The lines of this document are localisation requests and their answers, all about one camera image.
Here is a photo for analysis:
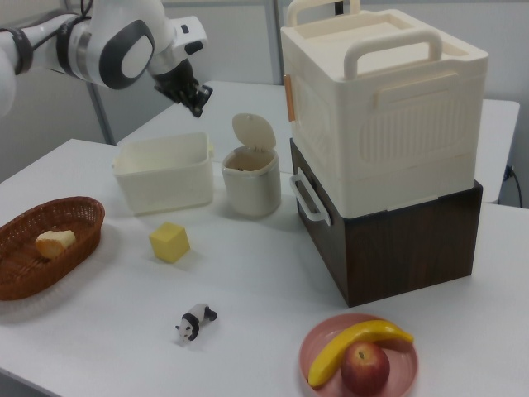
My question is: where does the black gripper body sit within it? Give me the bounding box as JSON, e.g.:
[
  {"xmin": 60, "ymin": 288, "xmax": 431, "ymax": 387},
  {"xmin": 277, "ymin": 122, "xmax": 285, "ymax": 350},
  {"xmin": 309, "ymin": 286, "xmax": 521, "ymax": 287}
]
[{"xmin": 150, "ymin": 60, "xmax": 203, "ymax": 109}]

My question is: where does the cream trash can lid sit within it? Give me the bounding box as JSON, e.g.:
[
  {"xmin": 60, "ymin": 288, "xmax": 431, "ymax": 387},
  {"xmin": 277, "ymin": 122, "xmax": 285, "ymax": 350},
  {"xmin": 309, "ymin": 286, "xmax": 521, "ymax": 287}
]
[{"xmin": 231, "ymin": 112, "xmax": 277, "ymax": 151}]

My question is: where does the cream trash can body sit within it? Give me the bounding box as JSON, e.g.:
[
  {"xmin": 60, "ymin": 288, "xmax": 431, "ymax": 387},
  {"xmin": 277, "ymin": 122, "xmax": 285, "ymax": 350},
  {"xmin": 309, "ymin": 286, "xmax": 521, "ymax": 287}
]
[{"xmin": 221, "ymin": 146, "xmax": 282, "ymax": 218}]

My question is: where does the orange latch strip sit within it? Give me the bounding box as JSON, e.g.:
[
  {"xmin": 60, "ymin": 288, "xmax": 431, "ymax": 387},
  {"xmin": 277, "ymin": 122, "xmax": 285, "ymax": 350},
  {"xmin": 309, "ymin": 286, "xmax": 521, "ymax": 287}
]
[{"xmin": 284, "ymin": 74, "xmax": 297, "ymax": 124}]

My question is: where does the white open plastic bin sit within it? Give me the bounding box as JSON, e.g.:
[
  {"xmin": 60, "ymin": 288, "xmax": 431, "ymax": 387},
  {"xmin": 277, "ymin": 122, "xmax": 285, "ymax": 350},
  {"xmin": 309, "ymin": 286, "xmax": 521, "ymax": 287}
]
[{"xmin": 111, "ymin": 131, "xmax": 217, "ymax": 217}]

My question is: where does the yellow cube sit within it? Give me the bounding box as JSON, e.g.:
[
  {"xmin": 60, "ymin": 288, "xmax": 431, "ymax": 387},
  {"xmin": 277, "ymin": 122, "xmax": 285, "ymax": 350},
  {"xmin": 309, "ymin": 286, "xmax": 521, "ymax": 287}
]
[{"xmin": 148, "ymin": 221, "xmax": 191, "ymax": 263}]

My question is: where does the bread piece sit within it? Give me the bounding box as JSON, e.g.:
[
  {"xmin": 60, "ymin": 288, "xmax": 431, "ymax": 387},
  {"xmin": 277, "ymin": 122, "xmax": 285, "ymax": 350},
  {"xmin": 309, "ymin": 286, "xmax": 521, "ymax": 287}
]
[{"xmin": 35, "ymin": 229, "xmax": 77, "ymax": 261}]

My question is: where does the panda figurine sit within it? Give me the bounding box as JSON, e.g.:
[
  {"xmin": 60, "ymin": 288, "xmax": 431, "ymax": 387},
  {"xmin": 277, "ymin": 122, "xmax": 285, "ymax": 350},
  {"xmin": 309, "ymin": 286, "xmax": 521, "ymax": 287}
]
[{"xmin": 174, "ymin": 303, "xmax": 218, "ymax": 347}]

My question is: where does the brown wicker basket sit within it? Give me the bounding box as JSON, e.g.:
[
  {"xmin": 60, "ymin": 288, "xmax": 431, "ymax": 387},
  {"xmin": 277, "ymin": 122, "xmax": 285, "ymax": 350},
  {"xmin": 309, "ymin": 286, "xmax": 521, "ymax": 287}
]
[{"xmin": 0, "ymin": 196, "xmax": 107, "ymax": 302}]

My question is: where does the dark wooden drawer box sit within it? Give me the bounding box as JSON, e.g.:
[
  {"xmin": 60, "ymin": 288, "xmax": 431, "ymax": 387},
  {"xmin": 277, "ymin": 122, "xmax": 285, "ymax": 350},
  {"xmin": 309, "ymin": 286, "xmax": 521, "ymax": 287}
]
[{"xmin": 288, "ymin": 138, "xmax": 484, "ymax": 309}]

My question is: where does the yellow banana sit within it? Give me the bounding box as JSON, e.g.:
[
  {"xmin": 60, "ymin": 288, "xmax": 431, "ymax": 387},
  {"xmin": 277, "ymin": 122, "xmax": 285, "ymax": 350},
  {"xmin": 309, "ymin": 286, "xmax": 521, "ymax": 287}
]
[{"xmin": 307, "ymin": 319, "xmax": 415, "ymax": 389}]

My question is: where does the red apple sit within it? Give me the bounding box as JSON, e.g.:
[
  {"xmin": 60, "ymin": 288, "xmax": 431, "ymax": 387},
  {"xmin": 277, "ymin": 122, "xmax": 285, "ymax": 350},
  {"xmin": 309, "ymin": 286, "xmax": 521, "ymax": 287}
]
[{"xmin": 340, "ymin": 341, "xmax": 391, "ymax": 395}]

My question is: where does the pink plate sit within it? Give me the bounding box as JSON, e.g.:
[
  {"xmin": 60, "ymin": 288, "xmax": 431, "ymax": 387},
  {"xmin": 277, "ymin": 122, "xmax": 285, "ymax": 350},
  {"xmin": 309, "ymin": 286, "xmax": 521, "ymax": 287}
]
[{"xmin": 298, "ymin": 313, "xmax": 419, "ymax": 397}]

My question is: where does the white drawer handle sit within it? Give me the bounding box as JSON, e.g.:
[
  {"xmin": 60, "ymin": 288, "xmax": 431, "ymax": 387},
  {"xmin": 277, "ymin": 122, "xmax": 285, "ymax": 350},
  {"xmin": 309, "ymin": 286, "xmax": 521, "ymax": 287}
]
[{"xmin": 288, "ymin": 172, "xmax": 333, "ymax": 227}]

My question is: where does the cream storage box with handles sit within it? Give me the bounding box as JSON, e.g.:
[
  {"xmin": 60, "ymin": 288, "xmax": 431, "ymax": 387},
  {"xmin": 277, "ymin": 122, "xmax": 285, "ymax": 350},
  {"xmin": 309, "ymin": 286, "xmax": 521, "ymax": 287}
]
[{"xmin": 279, "ymin": 0, "xmax": 490, "ymax": 218}]

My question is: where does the black wall cable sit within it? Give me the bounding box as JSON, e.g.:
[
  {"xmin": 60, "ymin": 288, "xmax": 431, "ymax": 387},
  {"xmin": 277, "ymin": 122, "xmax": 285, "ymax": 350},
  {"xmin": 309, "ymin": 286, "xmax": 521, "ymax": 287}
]
[{"xmin": 504, "ymin": 164, "xmax": 524, "ymax": 206}]

